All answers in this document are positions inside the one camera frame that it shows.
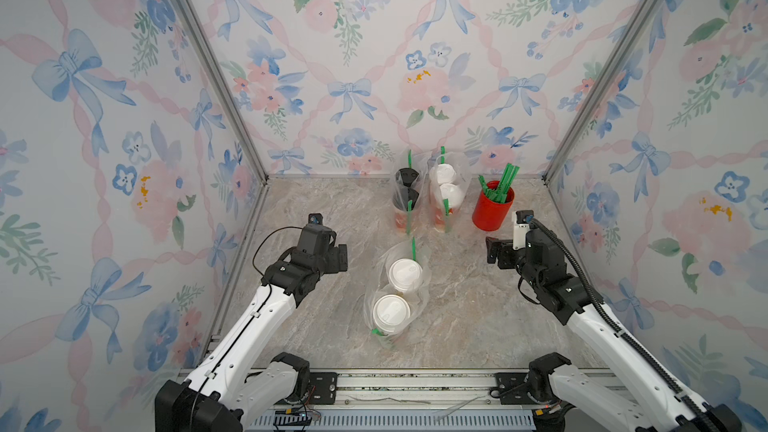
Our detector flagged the clear plastic carrier bag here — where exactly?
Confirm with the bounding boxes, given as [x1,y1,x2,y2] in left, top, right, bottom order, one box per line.
[427,148,472,232]

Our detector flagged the white-lid red cup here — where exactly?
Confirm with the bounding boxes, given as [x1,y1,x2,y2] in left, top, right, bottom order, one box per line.
[434,163,458,185]
[437,184,466,214]

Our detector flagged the black-lid red cup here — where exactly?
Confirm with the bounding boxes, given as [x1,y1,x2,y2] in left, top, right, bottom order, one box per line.
[395,167,420,188]
[393,187,419,211]

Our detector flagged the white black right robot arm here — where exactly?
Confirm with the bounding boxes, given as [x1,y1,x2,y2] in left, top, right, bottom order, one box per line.
[485,220,742,431]

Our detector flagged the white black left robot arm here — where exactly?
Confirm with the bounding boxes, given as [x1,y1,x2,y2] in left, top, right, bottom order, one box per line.
[154,213,348,431]

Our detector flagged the red straw holder cup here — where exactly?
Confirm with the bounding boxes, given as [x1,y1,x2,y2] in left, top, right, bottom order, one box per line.
[472,188,515,232]

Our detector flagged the green wrapped straws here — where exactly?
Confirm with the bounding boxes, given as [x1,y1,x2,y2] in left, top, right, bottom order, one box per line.
[478,163,520,204]

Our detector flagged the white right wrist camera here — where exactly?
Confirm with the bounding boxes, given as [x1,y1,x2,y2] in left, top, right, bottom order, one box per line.
[512,210,534,250]

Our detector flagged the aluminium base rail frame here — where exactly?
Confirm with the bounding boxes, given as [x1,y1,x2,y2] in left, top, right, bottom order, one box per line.
[155,365,679,432]

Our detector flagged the black corrugated cable conduit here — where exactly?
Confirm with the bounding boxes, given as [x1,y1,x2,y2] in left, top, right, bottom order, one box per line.
[527,217,721,432]

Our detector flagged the right aluminium corner post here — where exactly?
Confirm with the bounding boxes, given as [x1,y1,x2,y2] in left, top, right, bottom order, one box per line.
[542,0,663,186]

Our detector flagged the aluminium corner post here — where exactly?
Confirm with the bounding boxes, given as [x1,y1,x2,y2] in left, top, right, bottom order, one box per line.
[170,0,268,187]
[542,0,663,186]

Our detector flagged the left aluminium corner post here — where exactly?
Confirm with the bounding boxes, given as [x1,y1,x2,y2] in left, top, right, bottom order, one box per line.
[170,0,268,187]

